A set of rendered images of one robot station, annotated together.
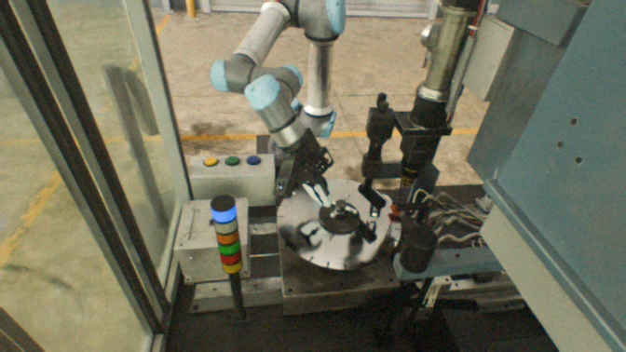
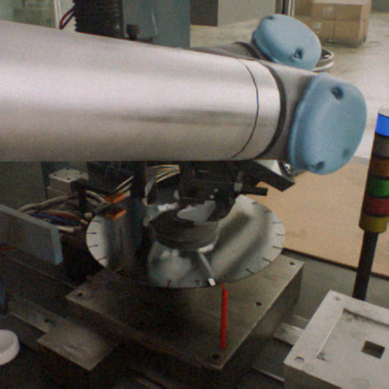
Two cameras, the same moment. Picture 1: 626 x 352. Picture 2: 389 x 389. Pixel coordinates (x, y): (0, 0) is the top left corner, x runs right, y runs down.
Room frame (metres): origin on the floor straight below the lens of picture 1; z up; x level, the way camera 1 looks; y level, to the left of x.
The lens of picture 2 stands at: (1.15, 0.45, 1.37)
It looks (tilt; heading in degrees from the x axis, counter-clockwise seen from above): 27 degrees down; 225
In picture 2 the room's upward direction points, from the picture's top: straight up
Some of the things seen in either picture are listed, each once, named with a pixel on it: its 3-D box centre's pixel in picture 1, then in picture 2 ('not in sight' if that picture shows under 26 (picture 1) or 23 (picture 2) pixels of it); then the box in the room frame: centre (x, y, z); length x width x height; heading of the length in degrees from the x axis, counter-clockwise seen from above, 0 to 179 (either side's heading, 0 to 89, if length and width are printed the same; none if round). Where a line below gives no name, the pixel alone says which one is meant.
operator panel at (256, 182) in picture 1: (234, 181); not in sight; (0.89, 0.30, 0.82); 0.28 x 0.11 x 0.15; 102
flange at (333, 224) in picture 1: (339, 213); (186, 221); (0.64, -0.06, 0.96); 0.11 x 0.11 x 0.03
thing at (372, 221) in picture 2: (231, 261); (373, 218); (0.44, 0.17, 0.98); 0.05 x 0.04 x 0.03; 12
